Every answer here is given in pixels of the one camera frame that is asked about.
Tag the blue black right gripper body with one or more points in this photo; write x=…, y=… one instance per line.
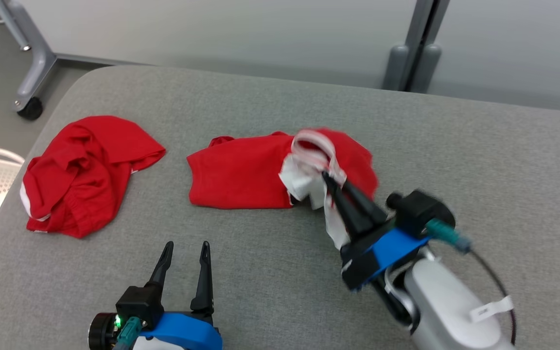
x=387, y=250

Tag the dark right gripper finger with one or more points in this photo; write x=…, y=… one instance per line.
x=367, y=206
x=345, y=214

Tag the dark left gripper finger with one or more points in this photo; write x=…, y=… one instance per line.
x=204, y=277
x=162, y=265

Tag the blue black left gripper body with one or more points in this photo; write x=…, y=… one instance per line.
x=192, y=333

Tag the red white basketball jersey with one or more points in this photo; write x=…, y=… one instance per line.
x=241, y=175

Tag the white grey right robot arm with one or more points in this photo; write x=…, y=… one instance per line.
x=445, y=306

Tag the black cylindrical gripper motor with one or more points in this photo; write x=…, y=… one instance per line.
x=100, y=331

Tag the red shorts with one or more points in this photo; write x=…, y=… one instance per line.
x=85, y=170

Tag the grey fabric sofa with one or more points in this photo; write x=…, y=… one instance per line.
x=280, y=97

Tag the black caster wheel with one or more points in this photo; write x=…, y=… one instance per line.
x=30, y=109

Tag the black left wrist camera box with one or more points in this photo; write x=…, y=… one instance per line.
x=139, y=304

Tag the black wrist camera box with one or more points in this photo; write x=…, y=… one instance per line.
x=421, y=211
x=139, y=304

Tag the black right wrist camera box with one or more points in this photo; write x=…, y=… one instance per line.
x=421, y=211

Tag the grey partition post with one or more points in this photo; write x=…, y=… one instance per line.
x=413, y=24

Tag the grey post with caster foot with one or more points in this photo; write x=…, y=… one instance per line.
x=37, y=63

